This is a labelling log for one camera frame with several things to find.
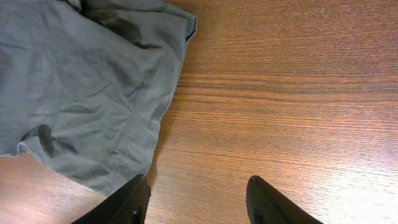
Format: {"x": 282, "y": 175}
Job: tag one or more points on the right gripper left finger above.
{"x": 127, "y": 205}

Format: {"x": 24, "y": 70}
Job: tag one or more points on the grey shorts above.
{"x": 85, "y": 84}

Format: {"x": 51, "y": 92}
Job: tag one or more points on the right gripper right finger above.
{"x": 266, "y": 205}

